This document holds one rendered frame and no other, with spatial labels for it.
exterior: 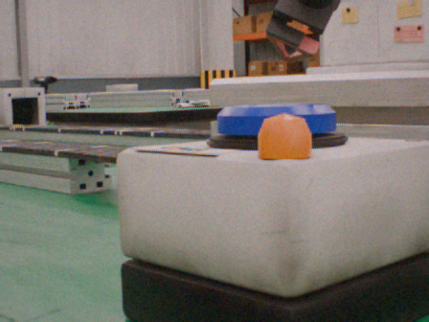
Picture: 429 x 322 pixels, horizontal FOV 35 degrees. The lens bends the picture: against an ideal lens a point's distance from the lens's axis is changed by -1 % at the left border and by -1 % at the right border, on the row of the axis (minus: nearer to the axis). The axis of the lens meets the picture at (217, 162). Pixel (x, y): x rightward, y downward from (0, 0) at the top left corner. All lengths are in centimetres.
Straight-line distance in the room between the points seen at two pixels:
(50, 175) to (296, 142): 43
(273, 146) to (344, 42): 371
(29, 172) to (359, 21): 331
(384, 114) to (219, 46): 821
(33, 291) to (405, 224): 15
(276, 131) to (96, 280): 14
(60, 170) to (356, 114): 31
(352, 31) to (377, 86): 356
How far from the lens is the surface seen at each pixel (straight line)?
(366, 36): 381
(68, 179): 56
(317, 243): 19
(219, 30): 854
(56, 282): 31
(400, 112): 31
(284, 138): 19
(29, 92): 137
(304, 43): 87
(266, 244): 19
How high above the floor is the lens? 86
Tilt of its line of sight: 6 degrees down
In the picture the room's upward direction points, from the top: 2 degrees counter-clockwise
